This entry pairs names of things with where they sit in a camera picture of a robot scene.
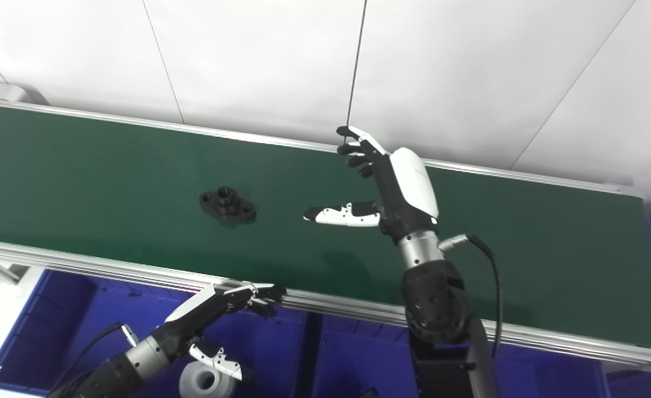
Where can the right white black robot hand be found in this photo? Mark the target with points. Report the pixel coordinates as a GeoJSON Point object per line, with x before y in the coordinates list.
{"type": "Point", "coordinates": [411, 188]}

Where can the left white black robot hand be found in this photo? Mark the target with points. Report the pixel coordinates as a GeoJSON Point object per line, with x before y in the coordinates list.
{"type": "Point", "coordinates": [198, 315]}

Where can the black flange part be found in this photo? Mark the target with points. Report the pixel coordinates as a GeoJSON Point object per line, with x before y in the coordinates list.
{"type": "Point", "coordinates": [229, 207]}

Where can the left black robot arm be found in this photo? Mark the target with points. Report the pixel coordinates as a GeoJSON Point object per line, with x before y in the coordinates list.
{"type": "Point", "coordinates": [115, 373]}

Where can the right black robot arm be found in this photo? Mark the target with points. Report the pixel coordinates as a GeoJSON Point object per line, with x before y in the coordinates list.
{"type": "Point", "coordinates": [433, 309]}

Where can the white cylindrical part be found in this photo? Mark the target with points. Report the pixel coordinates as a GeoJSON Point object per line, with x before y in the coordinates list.
{"type": "Point", "coordinates": [195, 384]}

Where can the green conveyor belt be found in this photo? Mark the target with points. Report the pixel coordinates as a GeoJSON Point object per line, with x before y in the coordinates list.
{"type": "Point", "coordinates": [110, 268]}
{"type": "Point", "coordinates": [110, 182]}

